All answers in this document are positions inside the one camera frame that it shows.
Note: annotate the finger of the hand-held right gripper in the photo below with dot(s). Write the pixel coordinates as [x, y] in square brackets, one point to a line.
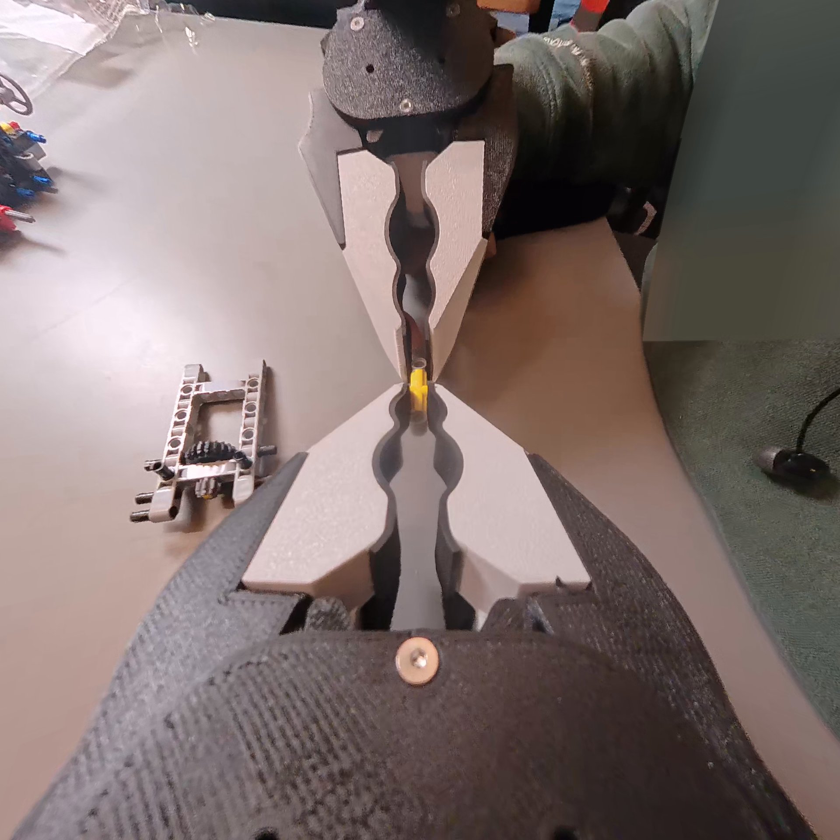
[364, 216]
[459, 210]

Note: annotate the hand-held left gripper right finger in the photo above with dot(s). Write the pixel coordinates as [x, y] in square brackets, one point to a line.
[518, 518]

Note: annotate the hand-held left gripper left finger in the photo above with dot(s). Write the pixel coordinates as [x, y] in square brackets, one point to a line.
[315, 518]

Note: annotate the grey lego frame assembly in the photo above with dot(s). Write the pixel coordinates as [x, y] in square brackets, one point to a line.
[176, 433]

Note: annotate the yellow lego connector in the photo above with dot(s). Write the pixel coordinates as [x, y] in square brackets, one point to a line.
[418, 388]

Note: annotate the multicoloured lego car assembly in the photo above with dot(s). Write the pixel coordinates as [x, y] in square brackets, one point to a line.
[19, 164]

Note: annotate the person's right hand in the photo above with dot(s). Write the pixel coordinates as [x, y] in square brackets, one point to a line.
[490, 248]

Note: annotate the clear plastic bag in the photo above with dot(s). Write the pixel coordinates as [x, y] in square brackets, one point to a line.
[52, 26]

